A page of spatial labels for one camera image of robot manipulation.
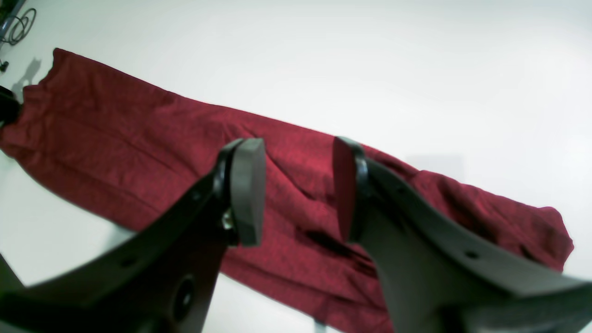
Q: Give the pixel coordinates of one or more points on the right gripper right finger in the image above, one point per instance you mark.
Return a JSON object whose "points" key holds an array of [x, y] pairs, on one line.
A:
{"points": [[436, 276]]}

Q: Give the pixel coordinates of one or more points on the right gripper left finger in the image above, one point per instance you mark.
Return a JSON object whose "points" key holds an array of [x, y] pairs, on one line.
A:
{"points": [[161, 280]]}

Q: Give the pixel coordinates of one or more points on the dark red long-sleeve shirt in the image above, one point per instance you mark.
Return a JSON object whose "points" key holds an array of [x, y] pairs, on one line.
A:
{"points": [[127, 151]]}

